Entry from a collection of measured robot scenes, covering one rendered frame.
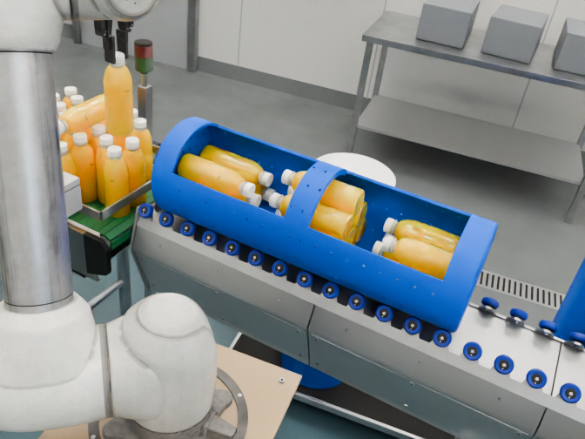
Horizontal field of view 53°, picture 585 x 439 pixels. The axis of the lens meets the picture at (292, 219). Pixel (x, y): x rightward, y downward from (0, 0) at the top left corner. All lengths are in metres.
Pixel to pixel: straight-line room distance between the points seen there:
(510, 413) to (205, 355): 0.82
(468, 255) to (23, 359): 0.91
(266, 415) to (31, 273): 0.52
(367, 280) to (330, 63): 3.63
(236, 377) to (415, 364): 0.50
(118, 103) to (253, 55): 3.58
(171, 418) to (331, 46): 4.10
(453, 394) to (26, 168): 1.10
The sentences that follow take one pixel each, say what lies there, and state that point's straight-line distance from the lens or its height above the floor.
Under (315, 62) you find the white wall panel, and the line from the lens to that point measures 4.96.
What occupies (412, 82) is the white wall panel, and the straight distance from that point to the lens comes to 4.81.
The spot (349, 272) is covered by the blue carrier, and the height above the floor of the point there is 1.07.
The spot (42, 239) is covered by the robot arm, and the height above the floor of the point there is 1.41.
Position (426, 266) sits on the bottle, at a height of 1.13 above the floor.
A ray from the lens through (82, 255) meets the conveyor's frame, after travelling 1.86.
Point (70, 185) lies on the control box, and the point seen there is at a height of 1.09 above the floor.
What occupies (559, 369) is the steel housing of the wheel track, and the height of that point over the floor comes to 0.93.
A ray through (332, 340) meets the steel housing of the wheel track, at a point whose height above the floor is 0.84.
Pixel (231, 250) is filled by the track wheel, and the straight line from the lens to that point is 1.62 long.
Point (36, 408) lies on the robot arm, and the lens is 1.00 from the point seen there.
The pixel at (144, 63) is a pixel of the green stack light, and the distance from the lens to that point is 2.17.
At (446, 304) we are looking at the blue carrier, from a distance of 1.38.
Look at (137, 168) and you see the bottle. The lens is 1.83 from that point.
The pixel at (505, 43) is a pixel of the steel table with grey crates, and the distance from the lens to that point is 3.90.
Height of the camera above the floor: 1.95
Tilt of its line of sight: 34 degrees down
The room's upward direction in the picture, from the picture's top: 8 degrees clockwise
